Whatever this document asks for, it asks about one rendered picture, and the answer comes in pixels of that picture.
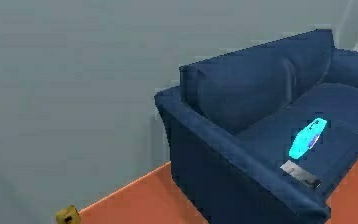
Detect small yellow box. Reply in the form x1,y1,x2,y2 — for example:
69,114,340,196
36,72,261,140
55,204,82,224

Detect grey remote control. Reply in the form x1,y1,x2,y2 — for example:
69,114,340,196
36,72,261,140
279,160,323,189

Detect cyan remote control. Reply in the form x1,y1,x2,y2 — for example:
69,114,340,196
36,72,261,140
288,117,328,161

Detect dark blue sofa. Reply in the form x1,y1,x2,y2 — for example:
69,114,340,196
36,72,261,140
154,28,358,224

